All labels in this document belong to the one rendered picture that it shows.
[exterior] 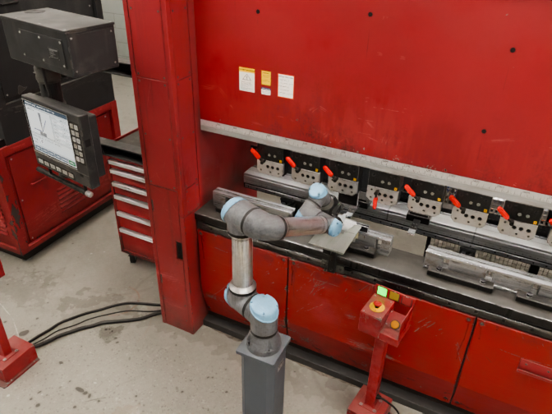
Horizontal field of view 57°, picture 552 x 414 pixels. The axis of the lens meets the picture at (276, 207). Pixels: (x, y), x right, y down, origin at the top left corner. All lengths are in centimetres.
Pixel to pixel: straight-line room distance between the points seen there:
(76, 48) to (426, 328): 205
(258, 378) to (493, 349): 112
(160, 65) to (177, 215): 83
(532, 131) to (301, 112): 99
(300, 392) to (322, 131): 150
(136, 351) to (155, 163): 123
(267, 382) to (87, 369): 139
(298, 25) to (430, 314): 149
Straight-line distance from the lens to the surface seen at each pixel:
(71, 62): 233
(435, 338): 272
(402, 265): 260
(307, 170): 256
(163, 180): 282
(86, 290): 391
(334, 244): 246
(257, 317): 208
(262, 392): 235
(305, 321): 296
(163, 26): 249
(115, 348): 343
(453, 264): 259
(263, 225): 186
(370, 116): 234
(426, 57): 221
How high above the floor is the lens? 240
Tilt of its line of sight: 31 degrees down
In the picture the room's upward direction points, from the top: 1 degrees clockwise
